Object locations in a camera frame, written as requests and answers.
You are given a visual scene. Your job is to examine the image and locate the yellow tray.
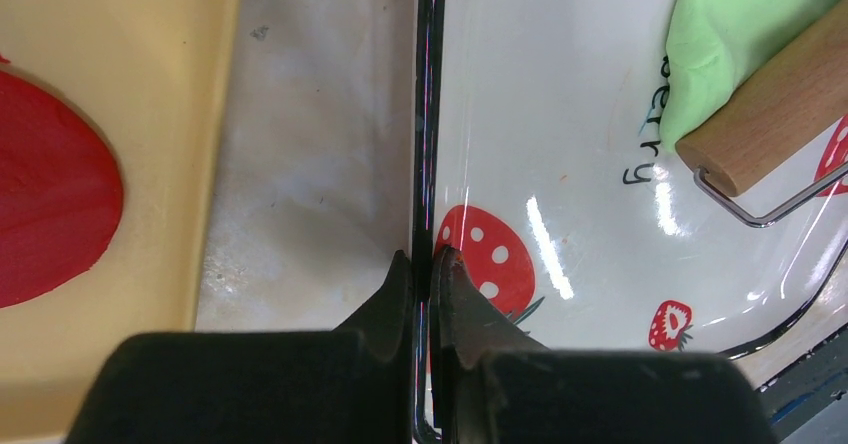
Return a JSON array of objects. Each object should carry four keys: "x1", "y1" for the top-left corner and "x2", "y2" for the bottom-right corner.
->
[{"x1": 1, "y1": 0, "x2": 240, "y2": 443}]

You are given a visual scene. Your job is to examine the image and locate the red dough disc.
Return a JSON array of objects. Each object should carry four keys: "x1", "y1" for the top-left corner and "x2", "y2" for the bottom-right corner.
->
[{"x1": 1, "y1": 71, "x2": 124, "y2": 307}]

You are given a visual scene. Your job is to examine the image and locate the green dough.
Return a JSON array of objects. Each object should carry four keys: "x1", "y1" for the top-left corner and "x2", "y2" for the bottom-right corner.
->
[{"x1": 659, "y1": 0, "x2": 840, "y2": 152}]

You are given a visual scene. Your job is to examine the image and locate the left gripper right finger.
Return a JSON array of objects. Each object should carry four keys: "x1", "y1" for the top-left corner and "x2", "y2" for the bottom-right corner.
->
[{"x1": 429, "y1": 247, "x2": 775, "y2": 443}]

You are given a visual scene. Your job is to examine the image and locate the wooden rolling pin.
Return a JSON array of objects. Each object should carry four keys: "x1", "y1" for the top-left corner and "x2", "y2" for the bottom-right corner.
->
[{"x1": 675, "y1": 0, "x2": 847, "y2": 228}]

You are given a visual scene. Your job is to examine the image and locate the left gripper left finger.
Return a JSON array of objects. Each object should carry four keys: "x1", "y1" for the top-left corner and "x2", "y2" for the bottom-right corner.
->
[{"x1": 67, "y1": 252, "x2": 413, "y2": 443}]

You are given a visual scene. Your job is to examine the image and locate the white strawberry tray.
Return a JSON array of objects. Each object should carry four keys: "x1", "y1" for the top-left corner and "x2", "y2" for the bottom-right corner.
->
[{"x1": 413, "y1": 0, "x2": 847, "y2": 437}]

